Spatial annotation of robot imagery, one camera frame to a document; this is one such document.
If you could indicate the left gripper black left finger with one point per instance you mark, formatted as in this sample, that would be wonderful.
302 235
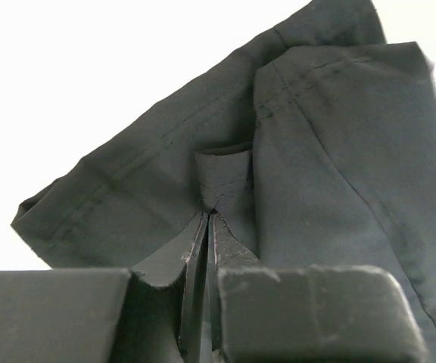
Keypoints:
164 308

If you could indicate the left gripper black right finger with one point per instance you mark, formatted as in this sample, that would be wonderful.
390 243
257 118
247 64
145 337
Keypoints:
224 251

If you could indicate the black trousers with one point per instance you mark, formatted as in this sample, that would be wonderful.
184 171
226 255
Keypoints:
316 143

